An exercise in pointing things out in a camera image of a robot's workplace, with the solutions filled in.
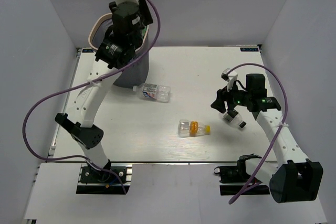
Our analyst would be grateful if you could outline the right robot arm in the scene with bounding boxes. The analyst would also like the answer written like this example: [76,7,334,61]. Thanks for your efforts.
[211,72,323,203]

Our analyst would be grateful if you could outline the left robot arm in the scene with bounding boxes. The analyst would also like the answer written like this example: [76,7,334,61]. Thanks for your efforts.
[55,0,153,182]

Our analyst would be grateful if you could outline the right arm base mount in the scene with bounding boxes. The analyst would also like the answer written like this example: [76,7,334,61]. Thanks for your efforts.
[213,154,270,196]

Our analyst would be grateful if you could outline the clear bottle white cap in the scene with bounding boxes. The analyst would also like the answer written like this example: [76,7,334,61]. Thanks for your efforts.
[132,83,171,103]

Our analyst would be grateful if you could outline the clear bottle black label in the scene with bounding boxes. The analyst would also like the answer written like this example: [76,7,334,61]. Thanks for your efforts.
[223,110,246,129]

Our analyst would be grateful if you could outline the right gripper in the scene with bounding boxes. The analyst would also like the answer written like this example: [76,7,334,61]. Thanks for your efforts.
[211,79,252,113]

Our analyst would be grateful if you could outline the clear bottle orange label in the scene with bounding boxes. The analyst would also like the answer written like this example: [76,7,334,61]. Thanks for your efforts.
[178,120,211,137]

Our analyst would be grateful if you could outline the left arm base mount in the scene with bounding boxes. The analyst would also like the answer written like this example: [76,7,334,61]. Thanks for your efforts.
[76,165,132,195]

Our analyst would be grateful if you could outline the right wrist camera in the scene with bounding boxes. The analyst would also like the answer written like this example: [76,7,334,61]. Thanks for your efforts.
[221,68,238,91]

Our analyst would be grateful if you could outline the grey mesh waste bin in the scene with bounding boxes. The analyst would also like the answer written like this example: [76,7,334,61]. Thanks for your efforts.
[88,13,149,89]

